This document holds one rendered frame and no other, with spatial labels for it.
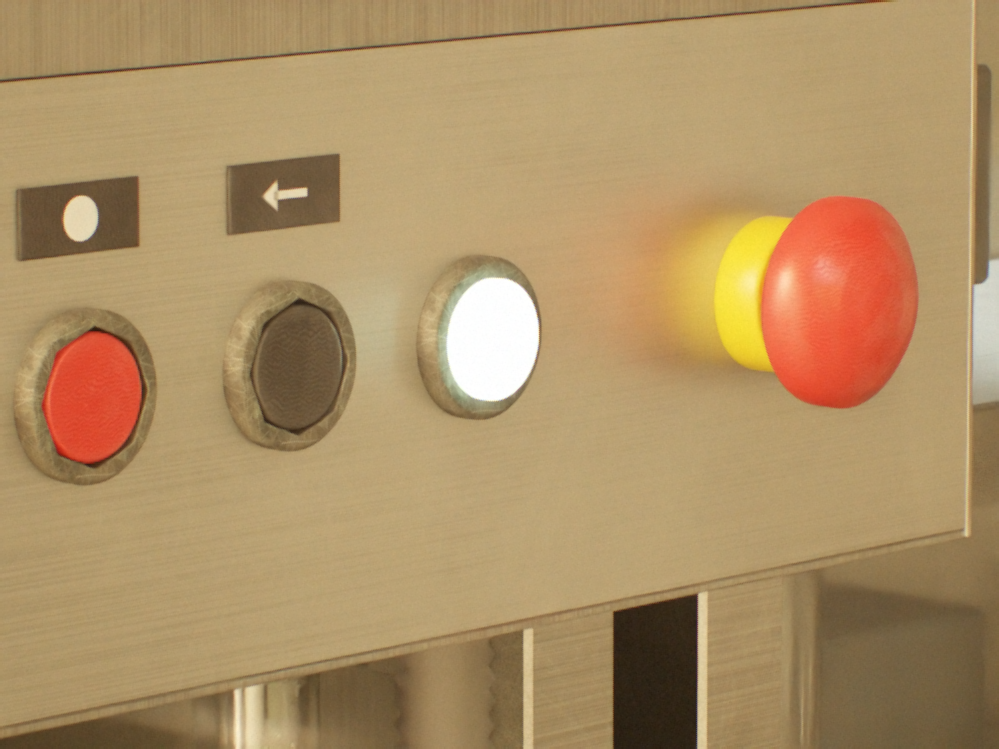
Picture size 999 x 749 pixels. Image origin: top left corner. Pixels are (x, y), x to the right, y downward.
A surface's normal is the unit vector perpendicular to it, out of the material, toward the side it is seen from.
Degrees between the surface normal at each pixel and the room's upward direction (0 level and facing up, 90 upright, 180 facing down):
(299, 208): 90
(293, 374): 90
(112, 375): 90
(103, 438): 90
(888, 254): 73
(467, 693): 122
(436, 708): 58
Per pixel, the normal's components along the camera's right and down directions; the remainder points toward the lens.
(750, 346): -0.57, 0.64
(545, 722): 0.73, 0.10
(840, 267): 0.37, -0.20
